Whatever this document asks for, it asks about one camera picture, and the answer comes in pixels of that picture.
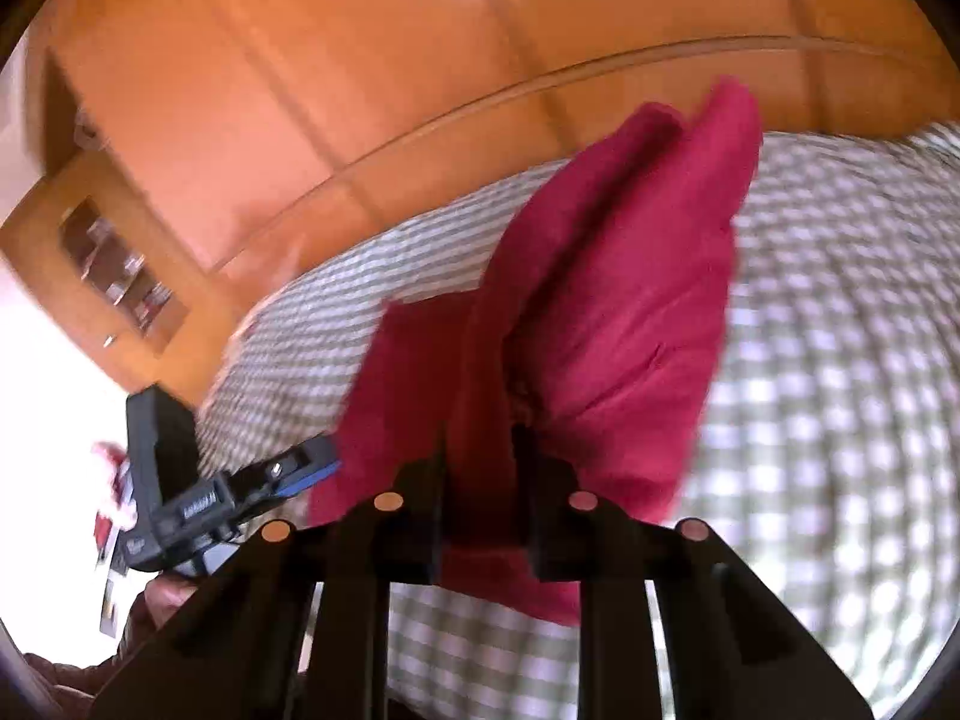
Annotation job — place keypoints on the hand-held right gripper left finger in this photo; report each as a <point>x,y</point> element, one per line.
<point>439,499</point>

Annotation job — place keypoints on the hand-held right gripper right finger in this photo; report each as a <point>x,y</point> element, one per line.
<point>529,499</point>

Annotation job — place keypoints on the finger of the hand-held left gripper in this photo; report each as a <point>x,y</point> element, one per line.
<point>289,469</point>

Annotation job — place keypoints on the maroon long-sleeve shirt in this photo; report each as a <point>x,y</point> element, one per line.
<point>615,277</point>

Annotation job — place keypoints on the person's left forearm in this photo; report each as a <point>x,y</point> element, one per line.
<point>82,660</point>

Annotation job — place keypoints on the person's left hand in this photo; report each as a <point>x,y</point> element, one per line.
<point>169,600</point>

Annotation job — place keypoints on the red white printed papers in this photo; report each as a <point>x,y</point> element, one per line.
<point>116,495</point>

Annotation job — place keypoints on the wooden glass-door cabinet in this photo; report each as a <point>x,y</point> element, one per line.
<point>112,270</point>

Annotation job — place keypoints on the green white checked blanket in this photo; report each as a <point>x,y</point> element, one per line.
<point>825,390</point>

